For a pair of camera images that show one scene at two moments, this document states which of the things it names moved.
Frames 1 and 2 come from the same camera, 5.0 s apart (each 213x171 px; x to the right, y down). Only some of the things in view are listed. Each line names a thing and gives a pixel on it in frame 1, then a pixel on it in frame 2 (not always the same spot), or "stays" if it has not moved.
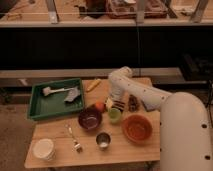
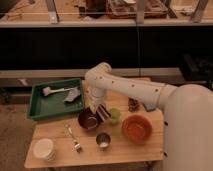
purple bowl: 90,118 stays
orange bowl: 137,128 stays
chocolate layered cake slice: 118,104 -> 103,113
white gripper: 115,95 -> 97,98
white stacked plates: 44,148 stays
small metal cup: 103,140 stays
